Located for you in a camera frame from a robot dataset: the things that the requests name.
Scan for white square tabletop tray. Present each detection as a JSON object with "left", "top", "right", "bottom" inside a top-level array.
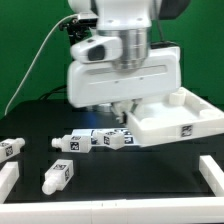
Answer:
[{"left": 127, "top": 87, "right": 224, "bottom": 147}]

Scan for white front fence rail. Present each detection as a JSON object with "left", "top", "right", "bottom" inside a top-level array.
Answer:
[{"left": 0, "top": 197, "right": 224, "bottom": 224}]

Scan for black camera on stand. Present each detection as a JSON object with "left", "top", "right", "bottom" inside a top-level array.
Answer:
[{"left": 59, "top": 13, "right": 98, "bottom": 45}]

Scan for white left fence piece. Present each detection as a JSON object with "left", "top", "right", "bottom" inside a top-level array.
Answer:
[{"left": 0, "top": 162, "right": 19, "bottom": 204}]

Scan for white camera cable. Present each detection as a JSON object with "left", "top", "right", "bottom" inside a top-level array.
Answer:
[{"left": 3, "top": 13, "right": 80, "bottom": 116}]

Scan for white right fence piece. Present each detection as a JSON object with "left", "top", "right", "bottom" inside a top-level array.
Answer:
[{"left": 199, "top": 155, "right": 224, "bottom": 197}]

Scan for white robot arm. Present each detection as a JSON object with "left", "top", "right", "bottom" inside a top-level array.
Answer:
[{"left": 67, "top": 0, "right": 191, "bottom": 114}]

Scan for white fence piece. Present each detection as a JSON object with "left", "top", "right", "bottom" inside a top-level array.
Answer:
[
  {"left": 0, "top": 162, "right": 19, "bottom": 204},
  {"left": 199, "top": 155, "right": 224, "bottom": 197}
]

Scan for white marker sheet with tags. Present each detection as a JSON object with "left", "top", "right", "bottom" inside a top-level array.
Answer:
[{"left": 72, "top": 128, "right": 135, "bottom": 146}]

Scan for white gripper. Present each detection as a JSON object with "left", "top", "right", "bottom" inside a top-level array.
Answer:
[{"left": 67, "top": 46, "right": 181, "bottom": 122}]

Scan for black cables at base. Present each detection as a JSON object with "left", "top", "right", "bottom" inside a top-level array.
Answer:
[{"left": 38, "top": 84, "right": 69, "bottom": 101}]

